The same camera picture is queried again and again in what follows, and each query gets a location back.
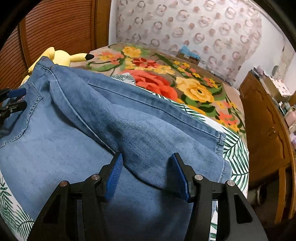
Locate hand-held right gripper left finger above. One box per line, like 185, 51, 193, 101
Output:
27, 152, 123, 241

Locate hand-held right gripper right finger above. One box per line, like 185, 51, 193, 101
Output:
170, 153, 269, 241

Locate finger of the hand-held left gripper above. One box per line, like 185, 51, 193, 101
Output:
0, 88, 26, 100
0, 100, 27, 121

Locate blue denim pants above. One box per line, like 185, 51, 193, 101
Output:
0, 57, 233, 241

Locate yellow plush toy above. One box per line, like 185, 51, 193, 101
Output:
22, 47, 95, 86

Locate leaf-print bed sheet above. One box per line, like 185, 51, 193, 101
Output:
0, 72, 250, 241

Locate brown wooden headboard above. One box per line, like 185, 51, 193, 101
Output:
0, 0, 111, 90

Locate floral pillow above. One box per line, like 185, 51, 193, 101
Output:
87, 43, 247, 135

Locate wooden cabinet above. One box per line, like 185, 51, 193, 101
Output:
239, 71, 296, 223

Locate clutter of small household items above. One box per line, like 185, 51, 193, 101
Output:
253, 65, 296, 149

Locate ring-print wall cloth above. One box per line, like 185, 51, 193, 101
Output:
109, 0, 263, 86

